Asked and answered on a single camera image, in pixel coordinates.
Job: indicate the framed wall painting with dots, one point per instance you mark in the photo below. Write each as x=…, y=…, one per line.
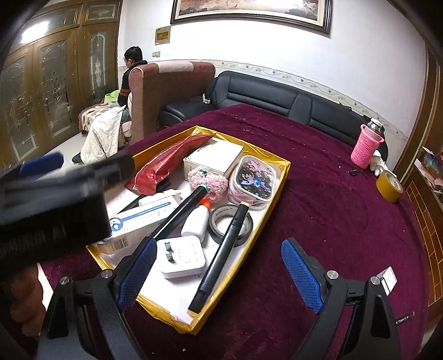
x=249, y=10

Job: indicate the black marker orange cap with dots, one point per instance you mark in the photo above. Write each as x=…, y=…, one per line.
x=221, y=256

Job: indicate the yellow tape roll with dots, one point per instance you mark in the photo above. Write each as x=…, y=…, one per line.
x=389, y=192

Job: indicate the wooden glass doors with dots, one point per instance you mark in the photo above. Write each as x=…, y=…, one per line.
x=55, y=69

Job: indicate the pink fluffy brooch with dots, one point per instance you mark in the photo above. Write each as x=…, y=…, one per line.
x=216, y=185

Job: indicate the white box green edge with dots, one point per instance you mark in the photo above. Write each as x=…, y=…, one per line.
x=214, y=155

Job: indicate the black leather sofa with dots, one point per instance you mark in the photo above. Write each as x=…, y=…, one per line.
x=259, y=93

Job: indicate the green cloth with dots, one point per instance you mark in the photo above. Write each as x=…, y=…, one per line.
x=112, y=97

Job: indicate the white glove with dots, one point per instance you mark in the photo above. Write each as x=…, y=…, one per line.
x=379, y=166

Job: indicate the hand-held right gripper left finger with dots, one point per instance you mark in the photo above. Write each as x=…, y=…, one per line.
x=135, y=273

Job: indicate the yellow cardboard tray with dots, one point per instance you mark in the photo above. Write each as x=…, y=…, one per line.
x=266, y=154

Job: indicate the brown armchair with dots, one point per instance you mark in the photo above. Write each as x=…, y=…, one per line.
x=155, y=97

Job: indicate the wooden cabinet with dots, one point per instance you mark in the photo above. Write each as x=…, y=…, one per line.
x=422, y=214

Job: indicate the small black clip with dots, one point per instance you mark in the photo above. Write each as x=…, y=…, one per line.
x=353, y=172

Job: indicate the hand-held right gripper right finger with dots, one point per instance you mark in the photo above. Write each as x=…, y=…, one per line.
x=301, y=273

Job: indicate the white plug charger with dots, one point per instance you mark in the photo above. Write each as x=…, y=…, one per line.
x=180, y=258

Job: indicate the patterned blanket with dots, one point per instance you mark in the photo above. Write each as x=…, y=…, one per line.
x=93, y=116

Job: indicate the wall plaque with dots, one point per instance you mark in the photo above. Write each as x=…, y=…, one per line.
x=162, y=35

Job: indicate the black tape roll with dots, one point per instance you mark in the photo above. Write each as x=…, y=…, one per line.
x=215, y=226

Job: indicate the pink knit covered thermos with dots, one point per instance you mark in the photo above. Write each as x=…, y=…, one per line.
x=365, y=149

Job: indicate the colourful cardboard box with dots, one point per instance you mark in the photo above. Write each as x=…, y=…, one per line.
x=431, y=161

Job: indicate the small white bottle orange cap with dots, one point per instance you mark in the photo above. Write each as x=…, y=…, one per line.
x=195, y=223

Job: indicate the person's left forearm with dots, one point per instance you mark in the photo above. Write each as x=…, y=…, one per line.
x=24, y=297

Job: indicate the small white blue box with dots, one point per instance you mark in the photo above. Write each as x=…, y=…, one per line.
x=387, y=278

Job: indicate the patterned clear pink container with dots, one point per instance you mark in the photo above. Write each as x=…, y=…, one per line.
x=252, y=180

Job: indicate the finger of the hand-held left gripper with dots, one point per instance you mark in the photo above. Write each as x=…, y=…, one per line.
x=41, y=163
x=103, y=171

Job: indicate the black marker blue cap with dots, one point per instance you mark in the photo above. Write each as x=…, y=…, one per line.
x=180, y=214

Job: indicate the red envelope packet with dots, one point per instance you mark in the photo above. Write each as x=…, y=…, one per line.
x=159, y=166

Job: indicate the long white blue box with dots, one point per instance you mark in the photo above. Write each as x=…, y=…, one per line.
x=145, y=218

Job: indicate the pale quilt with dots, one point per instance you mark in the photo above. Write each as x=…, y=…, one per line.
x=103, y=142

